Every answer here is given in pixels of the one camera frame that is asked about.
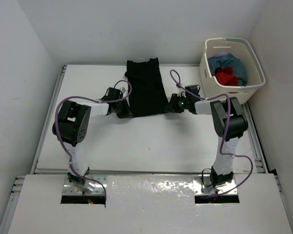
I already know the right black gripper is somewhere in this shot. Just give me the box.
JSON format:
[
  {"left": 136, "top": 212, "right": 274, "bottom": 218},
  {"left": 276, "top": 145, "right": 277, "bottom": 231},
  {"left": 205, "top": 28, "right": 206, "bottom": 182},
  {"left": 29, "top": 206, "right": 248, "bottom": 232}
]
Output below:
[{"left": 165, "top": 94, "right": 190, "bottom": 114}]

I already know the black t shirt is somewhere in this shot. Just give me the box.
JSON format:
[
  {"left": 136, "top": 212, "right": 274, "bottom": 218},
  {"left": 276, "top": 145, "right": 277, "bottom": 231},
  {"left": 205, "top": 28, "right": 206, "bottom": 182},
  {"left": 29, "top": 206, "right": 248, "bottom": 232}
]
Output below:
[{"left": 125, "top": 58, "right": 168, "bottom": 117}]

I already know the blue shirt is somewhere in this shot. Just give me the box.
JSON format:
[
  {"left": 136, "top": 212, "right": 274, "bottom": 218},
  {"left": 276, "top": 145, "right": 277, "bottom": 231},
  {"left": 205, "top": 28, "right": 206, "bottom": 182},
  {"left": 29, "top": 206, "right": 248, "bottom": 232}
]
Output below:
[{"left": 208, "top": 53, "right": 248, "bottom": 86}]

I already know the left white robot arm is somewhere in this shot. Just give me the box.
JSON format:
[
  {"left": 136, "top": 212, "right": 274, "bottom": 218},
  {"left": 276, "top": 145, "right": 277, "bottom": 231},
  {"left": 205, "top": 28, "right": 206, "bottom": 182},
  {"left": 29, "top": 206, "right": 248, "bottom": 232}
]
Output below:
[{"left": 52, "top": 87, "right": 133, "bottom": 188}]

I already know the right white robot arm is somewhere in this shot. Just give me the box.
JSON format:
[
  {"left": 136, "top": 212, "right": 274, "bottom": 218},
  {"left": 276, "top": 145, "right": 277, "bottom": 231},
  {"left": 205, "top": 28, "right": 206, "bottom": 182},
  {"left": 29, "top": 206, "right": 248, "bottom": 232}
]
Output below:
[{"left": 165, "top": 84, "right": 248, "bottom": 188}]

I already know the red shirt in basket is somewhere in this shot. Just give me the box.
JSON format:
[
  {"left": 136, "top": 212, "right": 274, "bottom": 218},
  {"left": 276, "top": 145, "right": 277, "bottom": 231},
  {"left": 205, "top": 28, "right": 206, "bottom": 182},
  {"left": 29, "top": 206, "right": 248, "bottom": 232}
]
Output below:
[{"left": 215, "top": 66, "right": 238, "bottom": 86}]

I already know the lilac cloth in basket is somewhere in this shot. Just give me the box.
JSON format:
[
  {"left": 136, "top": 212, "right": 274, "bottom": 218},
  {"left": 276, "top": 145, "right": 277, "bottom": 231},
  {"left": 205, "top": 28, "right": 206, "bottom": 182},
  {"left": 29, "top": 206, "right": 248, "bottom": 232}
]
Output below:
[{"left": 213, "top": 52, "right": 228, "bottom": 57}]

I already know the cream laundry basket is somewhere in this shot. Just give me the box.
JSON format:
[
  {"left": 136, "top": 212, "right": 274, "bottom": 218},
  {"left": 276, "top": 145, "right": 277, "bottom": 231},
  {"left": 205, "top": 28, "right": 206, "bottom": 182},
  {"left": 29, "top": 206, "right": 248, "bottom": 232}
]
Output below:
[{"left": 199, "top": 38, "right": 266, "bottom": 104}]

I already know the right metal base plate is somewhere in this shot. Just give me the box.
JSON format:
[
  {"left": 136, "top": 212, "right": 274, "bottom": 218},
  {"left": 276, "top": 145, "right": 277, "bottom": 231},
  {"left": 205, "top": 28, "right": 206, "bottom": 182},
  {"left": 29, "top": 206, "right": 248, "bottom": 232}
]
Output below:
[{"left": 193, "top": 174, "right": 238, "bottom": 196}]

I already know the metal base plate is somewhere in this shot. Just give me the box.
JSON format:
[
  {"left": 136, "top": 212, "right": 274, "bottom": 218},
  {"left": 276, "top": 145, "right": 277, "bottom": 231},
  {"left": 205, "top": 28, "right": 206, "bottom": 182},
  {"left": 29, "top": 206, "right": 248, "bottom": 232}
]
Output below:
[
  {"left": 62, "top": 179, "right": 107, "bottom": 195},
  {"left": 193, "top": 174, "right": 238, "bottom": 196}
]

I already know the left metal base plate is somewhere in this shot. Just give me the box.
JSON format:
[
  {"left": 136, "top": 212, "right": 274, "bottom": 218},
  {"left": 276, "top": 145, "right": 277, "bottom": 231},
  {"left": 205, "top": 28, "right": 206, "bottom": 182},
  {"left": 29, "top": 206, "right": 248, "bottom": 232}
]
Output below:
[{"left": 62, "top": 179, "right": 107, "bottom": 195}]

